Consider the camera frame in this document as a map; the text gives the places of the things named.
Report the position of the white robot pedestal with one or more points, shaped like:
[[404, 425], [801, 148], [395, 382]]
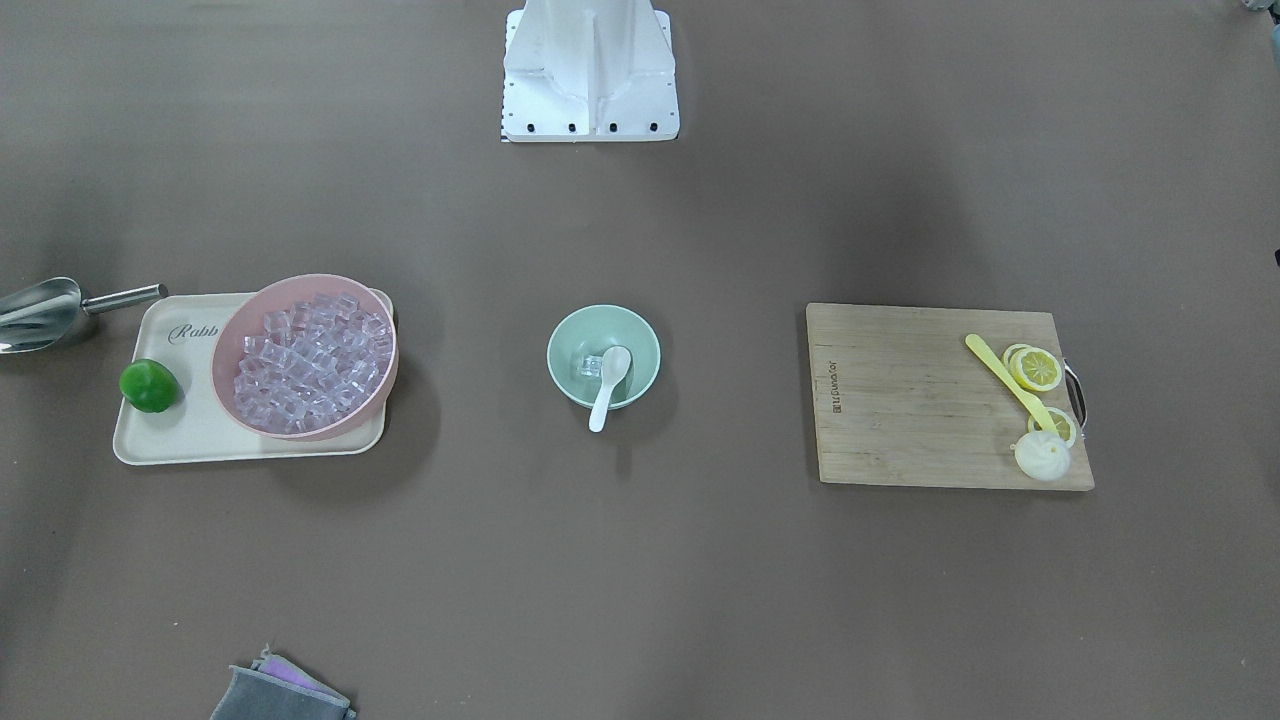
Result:
[[589, 72]]

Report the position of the yellow lemon slice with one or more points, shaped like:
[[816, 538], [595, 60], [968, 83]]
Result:
[[1033, 368], [1063, 423]]

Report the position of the grey folded cloth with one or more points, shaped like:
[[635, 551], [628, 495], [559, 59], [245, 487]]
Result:
[[273, 687]]

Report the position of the green lime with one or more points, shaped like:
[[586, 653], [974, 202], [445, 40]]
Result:
[[149, 386]]

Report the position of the metal ice scoop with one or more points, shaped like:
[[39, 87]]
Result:
[[59, 313]]

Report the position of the mint green bowl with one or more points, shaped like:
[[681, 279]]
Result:
[[589, 332]]

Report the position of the yellow plastic knife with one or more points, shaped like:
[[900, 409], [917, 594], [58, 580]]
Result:
[[1031, 403]]

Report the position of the cream plastic tray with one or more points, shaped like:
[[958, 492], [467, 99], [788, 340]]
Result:
[[180, 332]]

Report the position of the white ceramic spoon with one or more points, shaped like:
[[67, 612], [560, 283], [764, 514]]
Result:
[[613, 369]]

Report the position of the pink bowl with ice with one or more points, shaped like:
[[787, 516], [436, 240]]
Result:
[[306, 359]]

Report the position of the wooden cutting board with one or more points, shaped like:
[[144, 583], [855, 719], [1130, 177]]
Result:
[[900, 400]]

